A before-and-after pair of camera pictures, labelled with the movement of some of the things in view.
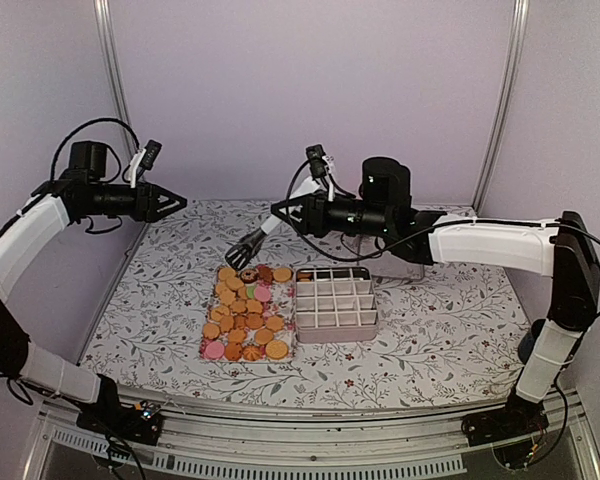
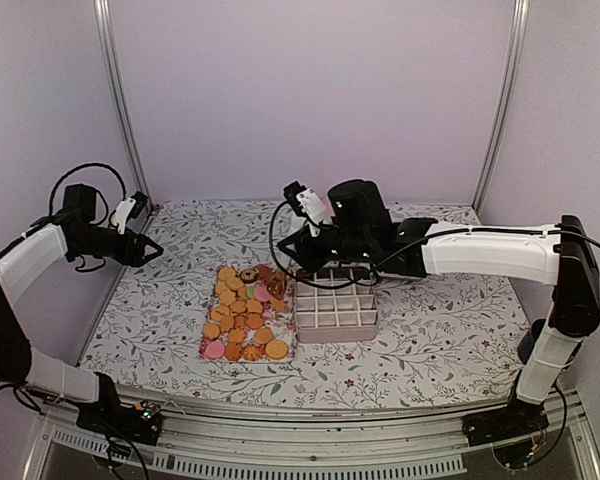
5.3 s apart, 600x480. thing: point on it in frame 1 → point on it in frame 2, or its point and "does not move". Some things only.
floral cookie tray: [250, 315] does not move
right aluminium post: [520, 15] does not move
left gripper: [147, 205] → [135, 258]
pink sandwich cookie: [262, 293] does not move
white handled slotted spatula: [240, 255] → [278, 282]
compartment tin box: [334, 305] does not move
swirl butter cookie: [252, 353] does not move
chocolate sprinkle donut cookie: [249, 275] does not move
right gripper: [311, 218] → [306, 258]
